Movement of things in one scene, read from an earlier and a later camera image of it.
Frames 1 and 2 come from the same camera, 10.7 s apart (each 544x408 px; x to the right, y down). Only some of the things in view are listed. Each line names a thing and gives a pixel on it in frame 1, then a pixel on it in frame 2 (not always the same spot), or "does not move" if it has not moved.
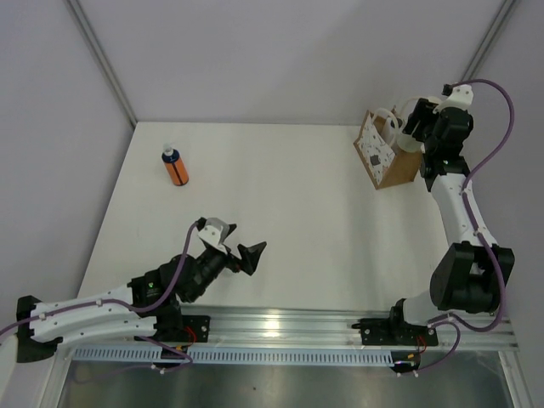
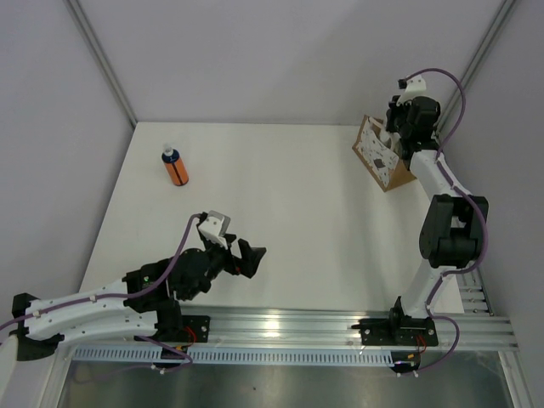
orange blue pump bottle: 175,166 does not move
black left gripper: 249,257 does not move
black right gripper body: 430,142 -> 396,118
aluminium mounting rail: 297,329 does not move
